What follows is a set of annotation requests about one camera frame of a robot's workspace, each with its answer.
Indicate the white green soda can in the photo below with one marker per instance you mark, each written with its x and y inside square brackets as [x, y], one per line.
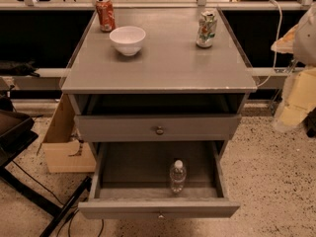
[206, 28]

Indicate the black metal stand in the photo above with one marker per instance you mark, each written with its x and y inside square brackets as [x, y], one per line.
[20, 216]

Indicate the cardboard box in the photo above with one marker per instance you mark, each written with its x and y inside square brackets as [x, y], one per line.
[64, 151]

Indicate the grey open middle drawer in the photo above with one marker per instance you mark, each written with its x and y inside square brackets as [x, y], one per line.
[132, 180]

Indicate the orange soda can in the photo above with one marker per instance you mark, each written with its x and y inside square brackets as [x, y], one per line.
[105, 11]

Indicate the white ceramic bowl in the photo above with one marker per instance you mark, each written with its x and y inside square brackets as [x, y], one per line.
[128, 40]

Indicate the clear plastic water bottle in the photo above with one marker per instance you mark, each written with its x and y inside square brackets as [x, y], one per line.
[178, 174]

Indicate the round metal drawer knob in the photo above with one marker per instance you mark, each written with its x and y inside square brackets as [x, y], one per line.
[159, 130]

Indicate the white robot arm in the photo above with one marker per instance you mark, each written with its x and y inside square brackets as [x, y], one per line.
[299, 88]

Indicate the grey upper drawer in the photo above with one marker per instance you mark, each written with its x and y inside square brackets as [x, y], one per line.
[143, 128]

